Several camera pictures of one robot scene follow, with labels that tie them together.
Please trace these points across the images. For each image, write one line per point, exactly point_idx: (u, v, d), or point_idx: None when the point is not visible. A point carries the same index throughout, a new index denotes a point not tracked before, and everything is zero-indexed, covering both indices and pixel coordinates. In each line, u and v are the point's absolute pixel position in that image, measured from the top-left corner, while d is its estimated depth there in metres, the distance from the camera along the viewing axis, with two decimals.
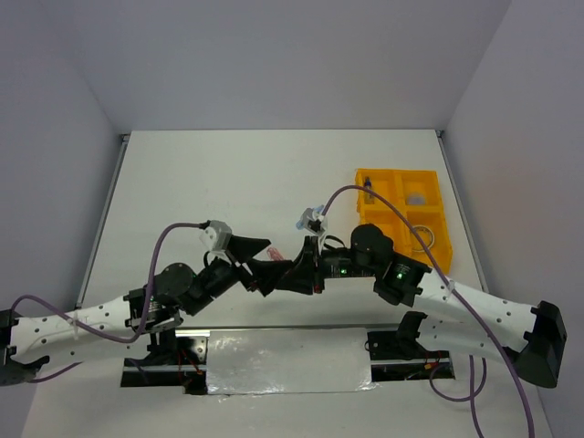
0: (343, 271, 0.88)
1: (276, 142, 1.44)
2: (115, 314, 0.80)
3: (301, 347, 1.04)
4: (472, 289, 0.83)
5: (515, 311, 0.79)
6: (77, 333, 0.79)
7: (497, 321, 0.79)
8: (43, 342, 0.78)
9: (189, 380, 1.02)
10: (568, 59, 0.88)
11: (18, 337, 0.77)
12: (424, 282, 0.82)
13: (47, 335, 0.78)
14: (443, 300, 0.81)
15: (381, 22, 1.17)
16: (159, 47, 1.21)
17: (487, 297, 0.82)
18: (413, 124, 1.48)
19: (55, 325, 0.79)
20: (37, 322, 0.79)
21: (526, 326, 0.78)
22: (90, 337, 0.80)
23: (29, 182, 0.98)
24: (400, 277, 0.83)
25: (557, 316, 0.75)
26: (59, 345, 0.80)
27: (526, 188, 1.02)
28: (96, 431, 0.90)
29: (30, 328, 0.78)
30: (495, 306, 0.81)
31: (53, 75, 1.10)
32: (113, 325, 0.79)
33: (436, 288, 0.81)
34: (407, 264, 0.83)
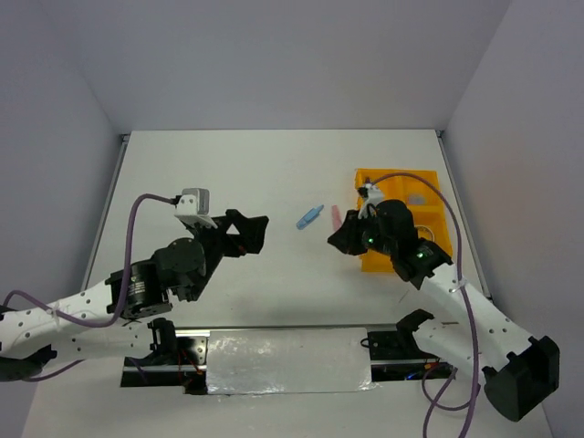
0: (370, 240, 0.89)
1: (276, 143, 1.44)
2: (98, 299, 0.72)
3: (301, 347, 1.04)
4: (479, 296, 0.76)
5: (512, 330, 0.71)
6: (60, 323, 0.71)
7: (489, 332, 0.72)
8: (26, 337, 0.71)
9: (189, 380, 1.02)
10: (568, 57, 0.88)
11: (2, 331, 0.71)
12: (440, 271, 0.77)
13: (31, 328, 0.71)
14: (448, 293, 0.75)
15: (381, 23, 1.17)
16: (159, 48, 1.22)
17: (491, 308, 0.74)
18: (413, 125, 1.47)
19: (37, 318, 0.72)
20: (20, 315, 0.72)
21: (515, 348, 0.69)
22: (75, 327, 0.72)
23: (29, 182, 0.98)
24: (419, 256, 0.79)
25: (554, 354, 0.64)
26: (45, 338, 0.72)
27: (526, 187, 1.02)
28: (95, 431, 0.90)
29: (14, 322, 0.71)
30: (496, 318, 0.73)
31: (52, 75, 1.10)
32: (95, 312, 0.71)
33: (447, 280, 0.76)
34: (431, 248, 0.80)
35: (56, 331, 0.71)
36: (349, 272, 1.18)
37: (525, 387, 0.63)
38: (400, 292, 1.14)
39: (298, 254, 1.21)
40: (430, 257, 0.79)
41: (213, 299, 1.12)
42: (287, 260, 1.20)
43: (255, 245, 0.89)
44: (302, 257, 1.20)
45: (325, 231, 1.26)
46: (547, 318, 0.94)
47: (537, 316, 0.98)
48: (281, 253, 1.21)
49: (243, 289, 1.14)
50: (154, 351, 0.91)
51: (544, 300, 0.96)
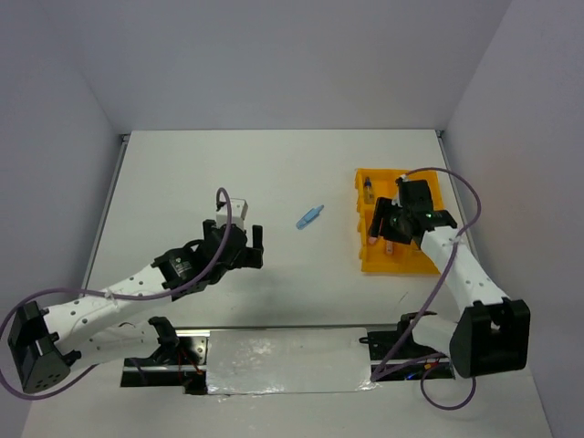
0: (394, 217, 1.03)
1: (276, 143, 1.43)
2: (151, 280, 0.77)
3: (301, 347, 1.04)
4: (472, 258, 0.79)
5: (489, 286, 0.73)
6: (118, 304, 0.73)
7: (465, 283, 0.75)
8: (84, 323, 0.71)
9: (189, 380, 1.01)
10: (568, 57, 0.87)
11: (54, 323, 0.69)
12: (440, 228, 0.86)
13: (87, 313, 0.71)
14: (441, 247, 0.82)
15: (380, 23, 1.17)
16: (159, 49, 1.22)
17: (477, 266, 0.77)
18: (413, 124, 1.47)
19: (91, 304, 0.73)
20: (70, 306, 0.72)
21: (484, 297, 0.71)
22: (131, 308, 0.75)
23: (29, 182, 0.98)
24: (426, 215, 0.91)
25: (521, 311, 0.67)
26: (100, 324, 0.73)
27: (527, 186, 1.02)
28: (95, 431, 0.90)
29: (66, 312, 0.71)
30: (477, 275, 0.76)
31: (52, 74, 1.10)
32: (151, 289, 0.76)
33: (443, 238, 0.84)
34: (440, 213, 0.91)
35: (114, 313, 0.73)
36: (349, 272, 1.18)
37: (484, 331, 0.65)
38: (400, 292, 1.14)
39: (297, 255, 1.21)
40: (438, 217, 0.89)
41: (213, 300, 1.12)
42: (287, 260, 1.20)
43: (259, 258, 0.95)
44: (302, 257, 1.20)
45: (324, 232, 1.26)
46: (547, 317, 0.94)
47: (536, 315, 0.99)
48: (281, 254, 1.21)
49: (243, 289, 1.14)
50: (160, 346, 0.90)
51: (543, 298, 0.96)
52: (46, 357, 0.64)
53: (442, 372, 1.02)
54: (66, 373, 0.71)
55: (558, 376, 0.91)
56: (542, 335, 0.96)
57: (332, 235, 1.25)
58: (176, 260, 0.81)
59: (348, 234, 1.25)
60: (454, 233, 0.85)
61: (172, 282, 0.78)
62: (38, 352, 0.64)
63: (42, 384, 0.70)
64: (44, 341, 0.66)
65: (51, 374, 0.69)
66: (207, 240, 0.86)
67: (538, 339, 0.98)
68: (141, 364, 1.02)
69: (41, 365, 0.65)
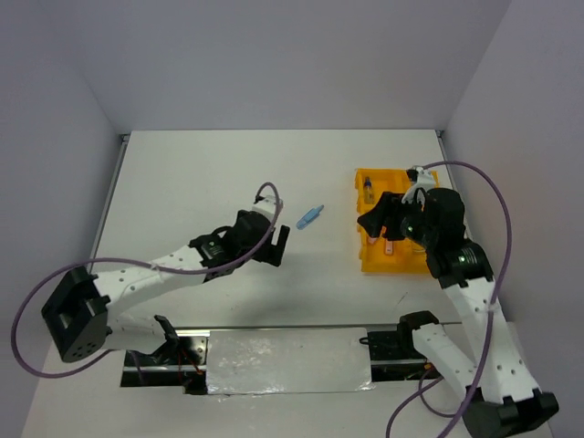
0: (409, 228, 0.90)
1: (276, 143, 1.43)
2: (190, 257, 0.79)
3: (301, 347, 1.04)
4: (506, 330, 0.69)
5: (520, 374, 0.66)
6: (163, 275, 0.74)
7: (497, 369, 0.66)
8: (131, 290, 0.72)
9: (189, 380, 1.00)
10: (569, 57, 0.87)
11: (104, 286, 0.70)
12: (474, 284, 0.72)
13: (133, 281, 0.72)
14: (474, 312, 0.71)
15: (380, 23, 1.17)
16: (159, 49, 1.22)
17: (512, 345, 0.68)
18: (412, 125, 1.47)
19: (137, 273, 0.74)
20: (117, 273, 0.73)
21: (516, 393, 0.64)
22: (173, 281, 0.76)
23: (29, 181, 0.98)
24: (458, 260, 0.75)
25: (548, 407, 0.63)
26: (143, 294, 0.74)
27: (527, 186, 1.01)
28: (94, 431, 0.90)
29: (115, 277, 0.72)
30: (510, 356, 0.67)
31: (52, 74, 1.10)
32: (191, 265, 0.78)
33: (478, 298, 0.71)
34: (474, 255, 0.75)
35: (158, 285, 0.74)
36: (349, 272, 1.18)
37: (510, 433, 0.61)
38: (399, 292, 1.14)
39: (297, 255, 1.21)
40: (472, 264, 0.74)
41: (213, 300, 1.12)
42: (287, 260, 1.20)
43: (274, 256, 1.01)
44: (302, 257, 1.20)
45: (325, 232, 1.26)
46: (548, 318, 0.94)
47: (536, 316, 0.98)
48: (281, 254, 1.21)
49: (242, 289, 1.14)
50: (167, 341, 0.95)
51: (544, 299, 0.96)
52: (99, 318, 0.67)
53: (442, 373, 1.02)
54: (100, 342, 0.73)
55: (559, 377, 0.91)
56: (542, 335, 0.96)
57: (332, 235, 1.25)
58: (210, 245, 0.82)
59: (348, 234, 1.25)
60: (492, 291, 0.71)
61: (210, 262, 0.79)
62: (90, 312, 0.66)
63: (78, 351, 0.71)
64: (96, 303, 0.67)
65: (88, 341, 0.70)
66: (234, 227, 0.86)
67: (537, 340, 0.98)
68: (140, 364, 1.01)
69: (90, 326, 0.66)
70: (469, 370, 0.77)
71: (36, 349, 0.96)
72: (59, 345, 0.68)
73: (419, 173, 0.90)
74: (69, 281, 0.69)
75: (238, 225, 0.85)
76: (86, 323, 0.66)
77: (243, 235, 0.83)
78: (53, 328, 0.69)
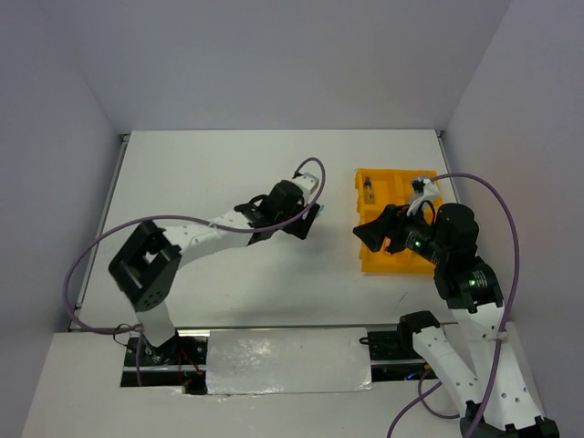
0: (416, 244, 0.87)
1: (276, 143, 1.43)
2: (240, 220, 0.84)
3: (301, 347, 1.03)
4: (512, 359, 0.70)
5: (524, 401, 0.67)
6: (220, 232, 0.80)
7: (501, 396, 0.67)
8: (195, 243, 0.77)
9: (189, 380, 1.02)
10: (569, 56, 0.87)
11: (172, 237, 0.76)
12: (484, 310, 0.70)
13: (197, 234, 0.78)
14: (482, 338, 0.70)
15: (380, 24, 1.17)
16: (159, 49, 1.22)
17: (516, 374, 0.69)
18: (412, 125, 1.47)
19: (198, 227, 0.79)
20: (180, 228, 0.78)
21: (519, 422, 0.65)
22: (228, 239, 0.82)
23: (29, 181, 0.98)
24: (469, 283, 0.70)
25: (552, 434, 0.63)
26: (203, 247, 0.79)
27: (526, 186, 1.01)
28: (95, 431, 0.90)
29: (179, 231, 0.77)
30: (514, 384, 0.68)
31: (52, 73, 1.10)
32: (242, 224, 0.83)
33: (486, 326, 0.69)
34: (485, 278, 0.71)
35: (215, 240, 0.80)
36: (350, 272, 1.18)
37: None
38: (399, 293, 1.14)
39: (297, 255, 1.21)
40: (483, 288, 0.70)
41: (213, 300, 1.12)
42: (287, 260, 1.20)
43: (300, 230, 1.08)
44: (302, 256, 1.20)
45: (324, 232, 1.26)
46: (547, 317, 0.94)
47: (537, 316, 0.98)
48: (281, 254, 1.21)
49: (243, 289, 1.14)
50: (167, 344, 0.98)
51: (543, 299, 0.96)
52: (172, 262, 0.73)
53: None
54: (163, 295, 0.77)
55: (559, 377, 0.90)
56: (542, 335, 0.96)
57: (332, 235, 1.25)
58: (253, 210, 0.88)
59: (348, 234, 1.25)
60: (501, 318, 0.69)
61: (255, 223, 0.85)
62: (167, 255, 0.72)
63: (148, 301, 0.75)
64: (169, 251, 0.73)
65: (157, 290, 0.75)
66: (270, 196, 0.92)
67: (537, 340, 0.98)
68: (141, 365, 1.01)
69: (166, 269, 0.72)
70: (470, 382, 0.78)
71: (36, 349, 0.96)
72: (132, 291, 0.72)
73: (424, 185, 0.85)
74: (140, 234, 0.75)
75: (275, 192, 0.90)
76: (162, 266, 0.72)
77: (279, 203, 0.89)
78: (124, 276, 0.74)
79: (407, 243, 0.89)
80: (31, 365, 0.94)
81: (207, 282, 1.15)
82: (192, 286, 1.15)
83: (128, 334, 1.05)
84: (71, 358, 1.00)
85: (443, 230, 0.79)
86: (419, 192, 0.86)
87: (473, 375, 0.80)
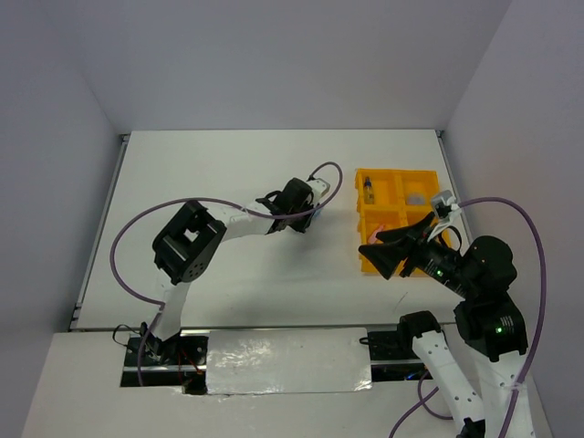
0: (438, 273, 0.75)
1: (276, 143, 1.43)
2: (263, 207, 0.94)
3: (301, 347, 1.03)
4: (524, 405, 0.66)
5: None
6: (251, 216, 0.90)
7: None
8: (231, 223, 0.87)
9: (189, 380, 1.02)
10: (568, 56, 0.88)
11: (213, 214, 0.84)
12: (505, 357, 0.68)
13: (233, 215, 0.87)
14: (497, 383, 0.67)
15: (380, 24, 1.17)
16: (160, 50, 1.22)
17: (527, 420, 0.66)
18: (413, 125, 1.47)
19: (232, 210, 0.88)
20: (217, 210, 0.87)
21: None
22: (255, 224, 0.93)
23: (29, 181, 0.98)
24: (495, 330, 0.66)
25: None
26: (233, 228, 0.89)
27: (527, 186, 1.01)
28: (95, 431, 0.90)
29: (218, 212, 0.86)
30: (523, 429, 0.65)
31: (52, 74, 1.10)
32: (264, 210, 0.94)
33: (505, 372, 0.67)
34: (512, 323, 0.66)
35: (245, 223, 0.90)
36: (350, 272, 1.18)
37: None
38: (399, 292, 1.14)
39: (297, 255, 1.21)
40: (507, 336, 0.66)
41: (214, 300, 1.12)
42: (288, 260, 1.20)
43: (304, 225, 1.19)
44: (302, 256, 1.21)
45: (325, 232, 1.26)
46: (547, 317, 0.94)
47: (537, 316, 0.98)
48: (281, 253, 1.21)
49: (243, 289, 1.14)
50: (161, 345, 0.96)
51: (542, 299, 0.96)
52: (217, 235, 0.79)
53: None
54: (203, 269, 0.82)
55: (559, 378, 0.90)
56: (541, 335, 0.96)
57: (333, 235, 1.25)
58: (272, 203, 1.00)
59: (348, 234, 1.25)
60: (521, 368, 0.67)
61: (273, 212, 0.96)
62: (214, 229, 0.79)
63: (192, 272, 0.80)
64: (213, 224, 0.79)
65: (199, 262, 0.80)
66: (284, 191, 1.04)
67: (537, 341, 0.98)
68: (141, 365, 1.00)
69: (211, 242, 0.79)
70: (469, 397, 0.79)
71: (36, 349, 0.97)
72: (180, 262, 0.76)
73: (450, 210, 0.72)
74: (186, 211, 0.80)
75: (288, 188, 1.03)
76: (209, 239, 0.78)
77: (293, 196, 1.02)
78: (170, 250, 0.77)
79: (427, 269, 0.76)
80: (31, 365, 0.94)
81: (206, 282, 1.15)
82: (192, 286, 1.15)
83: (128, 334, 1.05)
84: (71, 359, 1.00)
85: (473, 269, 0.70)
86: (443, 215, 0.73)
87: (473, 391, 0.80)
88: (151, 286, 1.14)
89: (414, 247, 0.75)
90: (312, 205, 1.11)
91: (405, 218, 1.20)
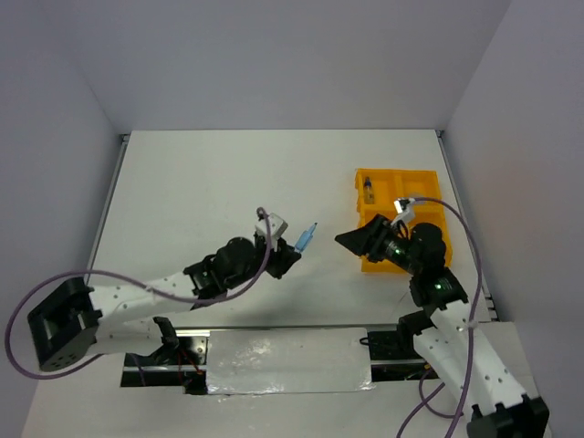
0: (396, 254, 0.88)
1: (276, 143, 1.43)
2: (182, 284, 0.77)
3: (301, 347, 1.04)
4: (487, 345, 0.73)
5: (508, 382, 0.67)
6: (156, 297, 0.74)
7: (485, 379, 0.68)
8: (124, 308, 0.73)
9: (189, 380, 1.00)
10: (568, 55, 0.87)
11: (99, 301, 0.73)
12: (453, 306, 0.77)
13: (128, 300, 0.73)
14: (455, 329, 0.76)
15: (380, 24, 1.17)
16: (159, 49, 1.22)
17: (495, 356, 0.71)
18: (413, 124, 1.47)
19: (131, 291, 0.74)
20: (111, 289, 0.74)
21: (505, 398, 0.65)
22: (165, 306, 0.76)
23: (28, 180, 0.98)
24: (437, 288, 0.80)
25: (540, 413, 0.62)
26: (134, 313, 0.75)
27: (527, 186, 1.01)
28: (96, 431, 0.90)
29: (109, 294, 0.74)
30: (494, 366, 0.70)
31: (51, 74, 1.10)
32: (182, 292, 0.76)
33: (458, 318, 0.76)
34: (451, 281, 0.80)
35: (150, 306, 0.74)
36: (350, 272, 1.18)
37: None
38: (399, 292, 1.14)
39: None
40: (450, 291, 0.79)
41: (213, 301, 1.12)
42: None
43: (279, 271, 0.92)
44: (302, 257, 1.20)
45: (325, 232, 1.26)
46: (547, 316, 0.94)
47: (537, 315, 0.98)
48: None
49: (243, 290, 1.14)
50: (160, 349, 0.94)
51: (542, 299, 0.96)
52: (88, 331, 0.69)
53: None
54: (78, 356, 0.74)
55: (558, 377, 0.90)
56: (541, 334, 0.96)
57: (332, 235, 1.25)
58: (203, 273, 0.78)
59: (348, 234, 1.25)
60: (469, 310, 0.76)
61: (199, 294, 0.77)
62: (82, 324, 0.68)
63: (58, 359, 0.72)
64: (88, 317, 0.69)
65: (69, 352, 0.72)
66: (218, 257, 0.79)
67: (537, 341, 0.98)
68: (140, 364, 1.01)
69: (78, 337, 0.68)
70: None
71: None
72: (44, 351, 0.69)
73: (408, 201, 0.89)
74: (65, 290, 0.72)
75: (220, 257, 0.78)
76: (76, 334, 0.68)
77: (224, 269, 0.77)
78: (39, 333, 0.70)
79: (386, 254, 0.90)
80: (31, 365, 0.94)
81: None
82: None
83: None
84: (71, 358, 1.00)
85: (415, 248, 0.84)
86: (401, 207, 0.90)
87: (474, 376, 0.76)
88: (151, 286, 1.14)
89: (377, 232, 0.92)
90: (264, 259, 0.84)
91: None
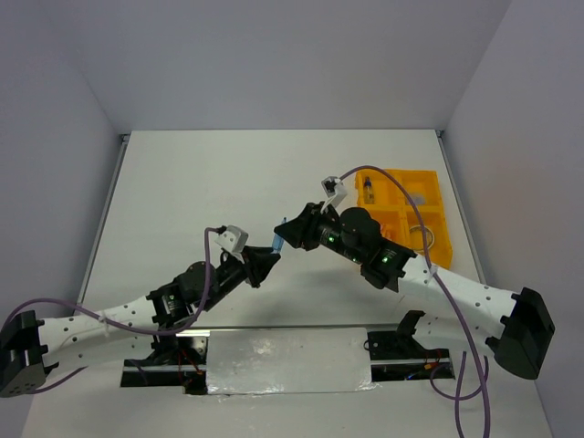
0: (331, 239, 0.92)
1: (276, 143, 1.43)
2: (143, 311, 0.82)
3: (301, 347, 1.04)
4: (454, 277, 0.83)
5: (495, 297, 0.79)
6: (109, 328, 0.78)
7: (477, 306, 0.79)
8: (73, 341, 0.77)
9: (188, 380, 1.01)
10: (568, 56, 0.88)
11: (46, 337, 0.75)
12: (409, 267, 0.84)
13: (78, 332, 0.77)
14: (424, 284, 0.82)
15: (380, 24, 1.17)
16: (159, 50, 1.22)
17: (470, 284, 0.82)
18: (412, 125, 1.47)
19: (84, 323, 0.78)
20: (64, 321, 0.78)
21: (504, 310, 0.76)
22: (120, 334, 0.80)
23: (28, 180, 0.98)
24: (385, 261, 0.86)
25: (538, 304, 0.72)
26: (89, 342, 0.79)
27: (528, 186, 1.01)
28: (96, 431, 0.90)
29: (58, 328, 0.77)
30: (476, 292, 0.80)
31: (51, 73, 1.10)
32: (140, 321, 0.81)
33: (420, 273, 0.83)
34: (394, 250, 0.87)
35: (102, 336, 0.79)
36: (350, 272, 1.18)
37: (529, 346, 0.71)
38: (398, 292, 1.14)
39: (297, 256, 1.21)
40: (396, 257, 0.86)
41: None
42: (288, 260, 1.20)
43: (257, 279, 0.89)
44: (302, 257, 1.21)
45: None
46: None
47: None
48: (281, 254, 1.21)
49: (243, 290, 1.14)
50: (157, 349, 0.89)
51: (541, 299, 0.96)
52: (32, 368, 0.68)
53: (442, 371, 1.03)
54: (38, 385, 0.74)
55: (559, 377, 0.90)
56: None
57: None
58: (169, 297, 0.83)
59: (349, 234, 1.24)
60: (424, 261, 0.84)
61: (166, 319, 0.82)
62: (26, 360, 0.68)
63: (14, 390, 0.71)
64: (32, 353, 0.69)
65: (24, 383, 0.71)
66: (186, 280, 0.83)
67: None
68: (140, 364, 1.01)
69: (24, 372, 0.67)
70: None
71: None
72: None
73: (335, 185, 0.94)
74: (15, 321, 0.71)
75: (186, 279, 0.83)
76: (20, 370, 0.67)
77: (186, 296, 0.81)
78: None
79: (321, 240, 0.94)
80: None
81: None
82: None
83: None
84: None
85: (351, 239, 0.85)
86: (331, 190, 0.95)
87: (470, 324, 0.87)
88: (151, 286, 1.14)
89: (308, 222, 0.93)
90: (228, 280, 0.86)
91: (405, 218, 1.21)
